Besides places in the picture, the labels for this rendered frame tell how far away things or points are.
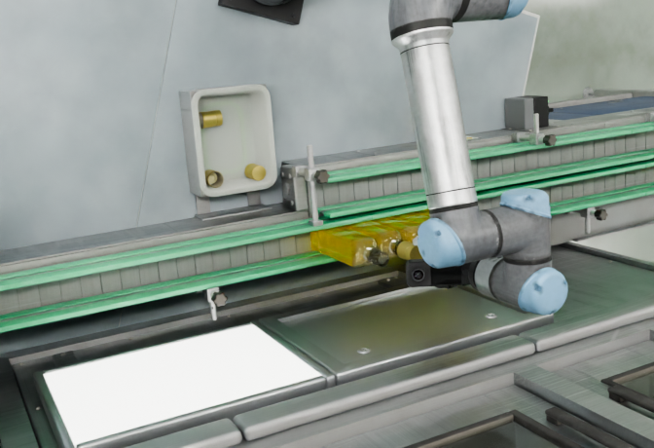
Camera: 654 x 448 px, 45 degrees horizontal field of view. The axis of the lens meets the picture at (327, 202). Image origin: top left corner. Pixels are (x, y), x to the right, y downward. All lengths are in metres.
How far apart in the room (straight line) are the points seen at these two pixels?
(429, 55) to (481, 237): 0.28
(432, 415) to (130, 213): 0.79
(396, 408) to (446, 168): 0.38
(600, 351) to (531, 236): 0.34
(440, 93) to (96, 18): 0.79
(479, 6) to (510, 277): 0.42
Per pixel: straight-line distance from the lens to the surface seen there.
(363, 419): 1.25
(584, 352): 1.49
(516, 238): 1.24
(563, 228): 2.17
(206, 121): 1.70
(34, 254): 1.61
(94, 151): 1.70
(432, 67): 1.20
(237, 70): 1.78
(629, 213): 2.34
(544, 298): 1.28
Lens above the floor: 2.42
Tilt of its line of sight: 61 degrees down
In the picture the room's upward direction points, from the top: 107 degrees clockwise
